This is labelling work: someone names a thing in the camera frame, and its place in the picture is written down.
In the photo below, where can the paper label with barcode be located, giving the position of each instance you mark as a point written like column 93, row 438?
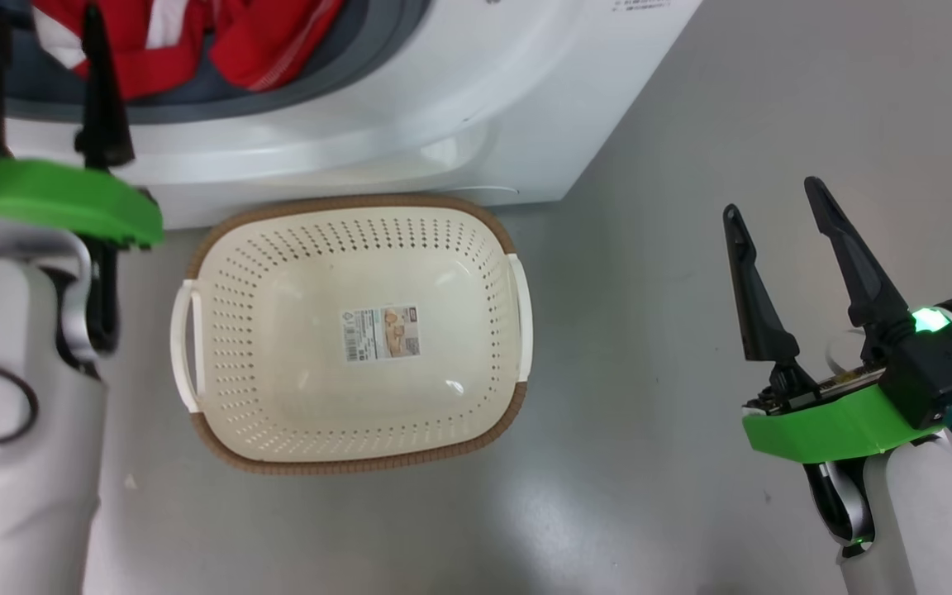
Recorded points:
column 381, row 332

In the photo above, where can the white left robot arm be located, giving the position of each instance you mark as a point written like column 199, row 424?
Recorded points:
column 21, row 496

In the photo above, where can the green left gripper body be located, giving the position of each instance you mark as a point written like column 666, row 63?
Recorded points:
column 63, row 198

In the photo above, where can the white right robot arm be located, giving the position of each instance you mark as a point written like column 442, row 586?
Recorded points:
column 930, row 529

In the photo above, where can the grey rubber door seal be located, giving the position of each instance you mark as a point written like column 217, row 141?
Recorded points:
column 360, row 45

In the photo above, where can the white washing machine body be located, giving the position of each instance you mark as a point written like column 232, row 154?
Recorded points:
column 443, row 99

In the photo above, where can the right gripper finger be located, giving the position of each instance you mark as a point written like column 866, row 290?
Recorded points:
column 761, row 314
column 864, row 281

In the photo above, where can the red and white clothes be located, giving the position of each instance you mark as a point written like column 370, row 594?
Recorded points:
column 278, row 41

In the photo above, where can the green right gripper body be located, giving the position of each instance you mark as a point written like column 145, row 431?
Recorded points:
column 831, row 426

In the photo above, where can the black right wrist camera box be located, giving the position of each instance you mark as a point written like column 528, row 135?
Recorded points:
column 947, row 364

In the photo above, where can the cream basket with brown rim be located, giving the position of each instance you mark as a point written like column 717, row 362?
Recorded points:
column 319, row 273

